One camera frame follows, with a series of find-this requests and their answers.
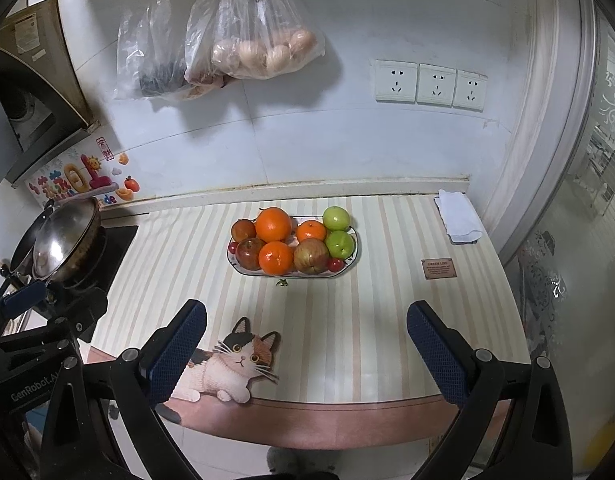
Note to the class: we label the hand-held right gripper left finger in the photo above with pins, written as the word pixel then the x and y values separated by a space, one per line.
pixel 180 350

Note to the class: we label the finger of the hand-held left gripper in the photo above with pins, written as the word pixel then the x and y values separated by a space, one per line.
pixel 62 335
pixel 25 300

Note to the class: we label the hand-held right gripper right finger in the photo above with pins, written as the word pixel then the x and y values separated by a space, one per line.
pixel 435 355

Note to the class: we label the persimmon wall sticker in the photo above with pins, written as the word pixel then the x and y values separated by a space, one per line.
pixel 131 183

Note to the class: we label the white door frame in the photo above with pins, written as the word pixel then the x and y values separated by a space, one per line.
pixel 537 110

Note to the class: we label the brown mat label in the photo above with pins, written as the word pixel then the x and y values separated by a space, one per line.
pixel 438 268

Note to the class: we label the clear plastic bag of eggs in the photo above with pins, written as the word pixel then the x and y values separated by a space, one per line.
pixel 267 10

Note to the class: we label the small orange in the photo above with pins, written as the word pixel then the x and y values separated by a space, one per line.
pixel 311 231

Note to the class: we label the white patterned plate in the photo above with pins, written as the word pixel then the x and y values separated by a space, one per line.
pixel 346 262

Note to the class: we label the white folded cloth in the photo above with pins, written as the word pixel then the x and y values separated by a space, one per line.
pixel 457 215

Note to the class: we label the steel wok lid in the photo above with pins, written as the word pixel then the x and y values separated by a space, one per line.
pixel 67 232

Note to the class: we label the gold ingot wall sticker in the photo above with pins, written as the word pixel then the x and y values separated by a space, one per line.
pixel 124 194

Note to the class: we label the clear bag with dark contents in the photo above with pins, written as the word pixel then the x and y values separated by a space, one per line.
pixel 152 35

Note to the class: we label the green apple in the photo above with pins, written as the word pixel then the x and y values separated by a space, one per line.
pixel 336 218
pixel 340 244

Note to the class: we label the range hood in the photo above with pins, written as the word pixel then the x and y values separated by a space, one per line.
pixel 32 110

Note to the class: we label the black wok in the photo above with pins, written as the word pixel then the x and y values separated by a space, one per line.
pixel 25 245

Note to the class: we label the brown egg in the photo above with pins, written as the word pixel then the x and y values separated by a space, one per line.
pixel 251 54
pixel 226 53
pixel 302 42
pixel 277 59

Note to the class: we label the white wall socket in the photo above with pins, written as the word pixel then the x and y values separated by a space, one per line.
pixel 470 90
pixel 396 81
pixel 436 85

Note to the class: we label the striped table mat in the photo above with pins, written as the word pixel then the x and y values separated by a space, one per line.
pixel 367 310

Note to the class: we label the dark red apple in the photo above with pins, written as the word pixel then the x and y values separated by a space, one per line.
pixel 242 230

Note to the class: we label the large colourful wall sticker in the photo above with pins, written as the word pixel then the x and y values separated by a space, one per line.
pixel 72 180

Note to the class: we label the streaked red apple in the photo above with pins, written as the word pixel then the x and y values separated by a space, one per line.
pixel 248 254

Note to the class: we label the large orange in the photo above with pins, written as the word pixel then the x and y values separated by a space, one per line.
pixel 273 225

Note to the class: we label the red and yellow apple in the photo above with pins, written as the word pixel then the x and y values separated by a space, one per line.
pixel 311 256

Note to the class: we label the medium orange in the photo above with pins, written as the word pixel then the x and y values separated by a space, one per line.
pixel 276 258

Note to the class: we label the black cooktop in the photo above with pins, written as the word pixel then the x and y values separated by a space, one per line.
pixel 120 245

